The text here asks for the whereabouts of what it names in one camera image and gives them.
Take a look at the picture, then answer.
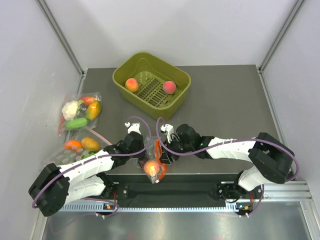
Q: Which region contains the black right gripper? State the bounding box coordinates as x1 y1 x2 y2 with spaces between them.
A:
158 134 195 165

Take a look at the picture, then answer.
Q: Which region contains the clear zip bag orange seal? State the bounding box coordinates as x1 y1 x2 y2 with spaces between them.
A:
136 138 168 185

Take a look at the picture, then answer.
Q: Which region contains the small orange fake peach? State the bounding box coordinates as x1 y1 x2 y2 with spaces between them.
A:
143 160 161 176

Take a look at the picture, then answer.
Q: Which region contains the pink fake peach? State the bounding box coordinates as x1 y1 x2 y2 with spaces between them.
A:
162 80 177 95

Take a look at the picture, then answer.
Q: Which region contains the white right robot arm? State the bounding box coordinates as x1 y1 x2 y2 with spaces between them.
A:
160 124 295 198

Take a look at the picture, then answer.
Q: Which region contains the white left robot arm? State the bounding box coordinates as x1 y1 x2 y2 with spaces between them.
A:
28 131 146 217

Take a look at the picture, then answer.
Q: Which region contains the yellow fake potato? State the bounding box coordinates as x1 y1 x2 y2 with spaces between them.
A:
81 137 100 151

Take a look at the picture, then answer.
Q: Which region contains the green fake lime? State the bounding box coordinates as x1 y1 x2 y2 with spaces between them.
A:
81 149 97 160

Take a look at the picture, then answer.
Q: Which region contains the orange green fake mango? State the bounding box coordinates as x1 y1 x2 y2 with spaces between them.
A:
85 101 101 121

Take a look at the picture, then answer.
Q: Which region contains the zip bag near left base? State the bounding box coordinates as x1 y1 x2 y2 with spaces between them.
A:
41 128 112 168

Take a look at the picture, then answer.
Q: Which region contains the green fake cucumber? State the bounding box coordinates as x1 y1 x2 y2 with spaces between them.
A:
63 117 88 130

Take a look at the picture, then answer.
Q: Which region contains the orange fake tomato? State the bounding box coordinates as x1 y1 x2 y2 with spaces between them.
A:
64 140 82 152

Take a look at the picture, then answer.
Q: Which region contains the zip bag with vegetables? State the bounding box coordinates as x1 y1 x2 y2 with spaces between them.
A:
56 92 103 136

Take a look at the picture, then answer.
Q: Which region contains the red fake pepper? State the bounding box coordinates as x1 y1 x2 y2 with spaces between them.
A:
78 96 96 106

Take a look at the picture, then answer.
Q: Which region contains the white fake cauliflower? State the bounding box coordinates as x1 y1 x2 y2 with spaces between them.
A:
61 100 79 121

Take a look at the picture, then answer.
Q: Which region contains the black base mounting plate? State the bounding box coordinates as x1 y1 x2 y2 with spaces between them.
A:
74 172 296 203

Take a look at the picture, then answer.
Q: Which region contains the olive green plastic basket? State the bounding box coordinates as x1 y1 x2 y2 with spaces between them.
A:
112 52 191 120

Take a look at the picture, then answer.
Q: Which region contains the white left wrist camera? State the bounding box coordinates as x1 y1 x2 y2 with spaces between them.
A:
124 121 141 135

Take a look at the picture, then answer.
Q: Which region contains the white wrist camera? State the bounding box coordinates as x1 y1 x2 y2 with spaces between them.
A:
160 123 179 144
124 121 141 135

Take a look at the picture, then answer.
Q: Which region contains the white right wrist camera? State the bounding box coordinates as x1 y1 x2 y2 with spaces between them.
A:
160 123 179 144

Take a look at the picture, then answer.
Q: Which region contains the grey slotted cable duct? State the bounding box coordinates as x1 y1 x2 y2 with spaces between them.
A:
59 201 250 213

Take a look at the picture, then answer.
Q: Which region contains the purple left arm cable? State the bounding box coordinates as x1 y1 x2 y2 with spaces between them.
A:
31 115 152 210

